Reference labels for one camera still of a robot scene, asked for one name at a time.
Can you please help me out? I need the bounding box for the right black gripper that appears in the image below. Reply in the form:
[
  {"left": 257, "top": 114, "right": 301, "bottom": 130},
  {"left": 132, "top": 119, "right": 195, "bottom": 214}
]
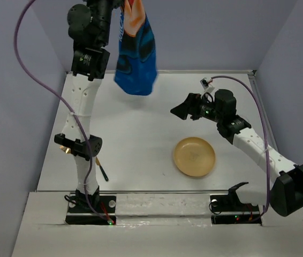
[{"left": 170, "top": 93, "right": 223, "bottom": 123}]

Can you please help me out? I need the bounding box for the yellow round plate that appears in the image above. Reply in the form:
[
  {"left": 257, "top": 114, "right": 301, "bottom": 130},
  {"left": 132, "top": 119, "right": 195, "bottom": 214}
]
[{"left": 173, "top": 137, "right": 216, "bottom": 178}]

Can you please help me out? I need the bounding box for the blue Mickey placemat cloth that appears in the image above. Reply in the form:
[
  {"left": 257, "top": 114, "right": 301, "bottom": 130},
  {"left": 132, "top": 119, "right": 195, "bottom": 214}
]
[{"left": 114, "top": 1, "right": 157, "bottom": 96}]

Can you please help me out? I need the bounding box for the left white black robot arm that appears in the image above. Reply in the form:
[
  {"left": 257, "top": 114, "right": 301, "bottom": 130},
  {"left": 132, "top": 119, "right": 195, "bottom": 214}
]
[{"left": 54, "top": 1, "right": 122, "bottom": 211}]

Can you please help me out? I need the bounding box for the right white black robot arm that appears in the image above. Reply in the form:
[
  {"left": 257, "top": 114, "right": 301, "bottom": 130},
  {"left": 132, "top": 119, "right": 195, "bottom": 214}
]
[{"left": 170, "top": 89, "right": 303, "bottom": 217}]

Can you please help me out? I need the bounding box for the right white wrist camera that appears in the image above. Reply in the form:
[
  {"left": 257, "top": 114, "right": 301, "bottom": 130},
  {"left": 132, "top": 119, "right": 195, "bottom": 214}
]
[{"left": 200, "top": 78, "right": 215, "bottom": 93}]

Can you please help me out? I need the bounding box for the gold knife green handle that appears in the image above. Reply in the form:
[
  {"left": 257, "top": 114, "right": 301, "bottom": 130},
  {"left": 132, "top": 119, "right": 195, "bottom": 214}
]
[{"left": 95, "top": 158, "right": 109, "bottom": 182}]

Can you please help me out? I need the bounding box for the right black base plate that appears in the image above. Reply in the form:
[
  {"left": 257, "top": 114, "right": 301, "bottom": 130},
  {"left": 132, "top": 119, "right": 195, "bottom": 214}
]
[{"left": 209, "top": 195, "right": 262, "bottom": 225}]

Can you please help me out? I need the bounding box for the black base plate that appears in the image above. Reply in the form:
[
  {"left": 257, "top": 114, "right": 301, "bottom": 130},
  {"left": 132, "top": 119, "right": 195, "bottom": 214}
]
[
  {"left": 209, "top": 195, "right": 262, "bottom": 225},
  {"left": 64, "top": 194, "right": 117, "bottom": 225}
]

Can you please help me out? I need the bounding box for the gold fork green handle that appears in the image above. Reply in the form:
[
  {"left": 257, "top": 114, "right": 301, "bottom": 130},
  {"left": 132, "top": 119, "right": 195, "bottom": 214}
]
[{"left": 59, "top": 146, "right": 72, "bottom": 154}]

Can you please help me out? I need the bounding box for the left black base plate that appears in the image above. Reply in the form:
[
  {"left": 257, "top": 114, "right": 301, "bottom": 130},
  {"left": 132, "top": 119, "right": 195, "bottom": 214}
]
[{"left": 64, "top": 194, "right": 117, "bottom": 225}]

